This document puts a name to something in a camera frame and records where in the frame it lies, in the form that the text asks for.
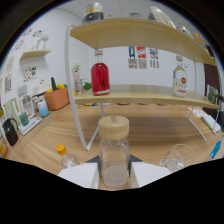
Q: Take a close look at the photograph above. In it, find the small bottle with orange cap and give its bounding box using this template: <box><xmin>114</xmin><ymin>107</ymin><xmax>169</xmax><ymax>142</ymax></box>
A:
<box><xmin>55</xmin><ymin>143</ymin><xmax>81</xmax><ymax>169</ymax></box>

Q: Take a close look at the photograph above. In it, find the clear jar with beige lid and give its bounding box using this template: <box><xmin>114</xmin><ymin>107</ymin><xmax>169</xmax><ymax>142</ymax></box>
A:
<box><xmin>97</xmin><ymin>115</ymin><xmax>131</xmax><ymax>190</ymax></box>

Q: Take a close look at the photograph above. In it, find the blue and white cup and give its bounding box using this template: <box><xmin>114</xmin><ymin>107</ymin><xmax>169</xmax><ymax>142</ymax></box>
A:
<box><xmin>37</xmin><ymin>99</ymin><xmax>50</xmax><ymax>118</ymax></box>

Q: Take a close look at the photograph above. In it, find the teal cup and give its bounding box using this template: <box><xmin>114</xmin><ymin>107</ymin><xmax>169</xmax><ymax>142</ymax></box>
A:
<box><xmin>18</xmin><ymin>111</ymin><xmax>30</xmax><ymax>127</ymax></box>

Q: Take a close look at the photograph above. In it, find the clear glass with ice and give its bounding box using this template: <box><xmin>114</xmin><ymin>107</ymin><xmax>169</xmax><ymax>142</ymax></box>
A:
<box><xmin>159</xmin><ymin>143</ymin><xmax>195</xmax><ymax>173</ymax></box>

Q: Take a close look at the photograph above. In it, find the white tray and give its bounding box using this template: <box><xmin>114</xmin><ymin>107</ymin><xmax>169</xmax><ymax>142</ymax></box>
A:
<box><xmin>18</xmin><ymin>116</ymin><xmax>43</xmax><ymax>136</ymax></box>

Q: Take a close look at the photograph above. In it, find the orange storage basket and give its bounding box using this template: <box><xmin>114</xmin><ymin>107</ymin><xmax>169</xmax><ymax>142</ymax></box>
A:
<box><xmin>43</xmin><ymin>77</ymin><xmax>70</xmax><ymax>112</ymax></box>

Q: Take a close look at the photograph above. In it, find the two-tier wooden shelf rack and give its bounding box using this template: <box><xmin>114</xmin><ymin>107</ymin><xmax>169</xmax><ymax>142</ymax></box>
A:
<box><xmin>64</xmin><ymin>17</ymin><xmax>221</xmax><ymax>152</ymax></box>

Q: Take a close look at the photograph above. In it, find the black kettle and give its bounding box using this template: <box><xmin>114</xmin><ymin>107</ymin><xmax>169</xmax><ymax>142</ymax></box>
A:
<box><xmin>1</xmin><ymin>117</ymin><xmax>19</xmax><ymax>147</ymax></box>

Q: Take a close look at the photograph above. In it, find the white notebook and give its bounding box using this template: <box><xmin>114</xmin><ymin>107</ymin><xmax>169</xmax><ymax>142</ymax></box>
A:
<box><xmin>199</xmin><ymin>113</ymin><xmax>221</xmax><ymax>133</ymax></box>

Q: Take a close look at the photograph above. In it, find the green potted plant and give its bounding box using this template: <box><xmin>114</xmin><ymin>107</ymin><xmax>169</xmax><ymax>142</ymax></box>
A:
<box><xmin>82</xmin><ymin>81</ymin><xmax>93</xmax><ymax>92</ymax></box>

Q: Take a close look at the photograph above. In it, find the clear bottle with red label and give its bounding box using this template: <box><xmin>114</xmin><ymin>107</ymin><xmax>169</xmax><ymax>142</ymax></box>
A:
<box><xmin>171</xmin><ymin>54</ymin><xmax>189</xmax><ymax>99</ymax></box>

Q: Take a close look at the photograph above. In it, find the red liquid glass bottle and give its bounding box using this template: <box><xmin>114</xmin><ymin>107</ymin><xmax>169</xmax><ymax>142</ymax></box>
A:
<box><xmin>90</xmin><ymin>49</ymin><xmax>111</xmax><ymax>97</ymax></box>

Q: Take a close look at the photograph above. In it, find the yellow cartoon print can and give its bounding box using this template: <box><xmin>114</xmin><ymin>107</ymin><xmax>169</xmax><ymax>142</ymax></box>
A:
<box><xmin>193</xmin><ymin>32</ymin><xmax>209</xmax><ymax>51</ymax></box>

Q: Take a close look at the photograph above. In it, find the clear bottle with green cap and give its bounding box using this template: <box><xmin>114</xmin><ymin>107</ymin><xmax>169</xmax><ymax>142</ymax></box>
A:
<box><xmin>178</xmin><ymin>22</ymin><xmax>194</xmax><ymax>41</ymax></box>

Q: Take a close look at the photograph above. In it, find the black and yellow can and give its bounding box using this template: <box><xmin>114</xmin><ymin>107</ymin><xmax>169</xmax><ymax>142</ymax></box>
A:
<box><xmin>81</xmin><ymin>2</ymin><xmax>105</xmax><ymax>25</ymax></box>

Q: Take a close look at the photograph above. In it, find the wooden wall shelf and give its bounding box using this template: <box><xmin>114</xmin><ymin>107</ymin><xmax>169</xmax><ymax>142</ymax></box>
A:
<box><xmin>19</xmin><ymin>49</ymin><xmax>52</xmax><ymax>61</ymax></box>

